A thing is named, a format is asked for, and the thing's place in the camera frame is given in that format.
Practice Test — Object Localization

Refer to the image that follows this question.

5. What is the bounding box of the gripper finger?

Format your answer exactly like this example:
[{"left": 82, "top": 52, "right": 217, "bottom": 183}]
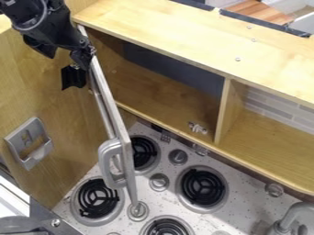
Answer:
[{"left": 60, "top": 62, "right": 89, "bottom": 92}]

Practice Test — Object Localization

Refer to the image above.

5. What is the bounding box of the grey wall holder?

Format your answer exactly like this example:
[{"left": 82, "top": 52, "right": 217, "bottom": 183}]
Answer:
[{"left": 2, "top": 117, "right": 56, "bottom": 172}]

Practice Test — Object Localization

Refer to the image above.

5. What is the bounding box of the tap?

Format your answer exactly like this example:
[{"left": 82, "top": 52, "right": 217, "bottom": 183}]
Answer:
[{"left": 272, "top": 201, "right": 314, "bottom": 235}]

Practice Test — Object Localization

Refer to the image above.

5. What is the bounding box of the toy stove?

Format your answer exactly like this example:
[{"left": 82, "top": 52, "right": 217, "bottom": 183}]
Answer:
[{"left": 67, "top": 131, "right": 287, "bottom": 235}]

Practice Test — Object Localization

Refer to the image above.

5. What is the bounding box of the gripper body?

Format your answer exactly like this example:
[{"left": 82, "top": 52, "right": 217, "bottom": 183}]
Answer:
[{"left": 67, "top": 38, "right": 98, "bottom": 72}]

